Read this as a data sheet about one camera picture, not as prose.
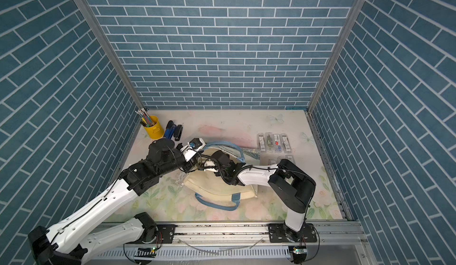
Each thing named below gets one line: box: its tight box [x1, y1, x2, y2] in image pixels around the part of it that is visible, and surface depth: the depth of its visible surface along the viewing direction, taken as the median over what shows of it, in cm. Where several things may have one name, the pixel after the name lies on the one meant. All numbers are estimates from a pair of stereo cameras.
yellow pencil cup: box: [143, 115, 165, 140], surface depth 101 cm
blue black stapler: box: [162, 120, 177, 140], surface depth 108 cm
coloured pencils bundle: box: [134, 108, 155, 128], surface depth 101 cm
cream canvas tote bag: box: [184, 143, 258, 211], surface depth 75 cm
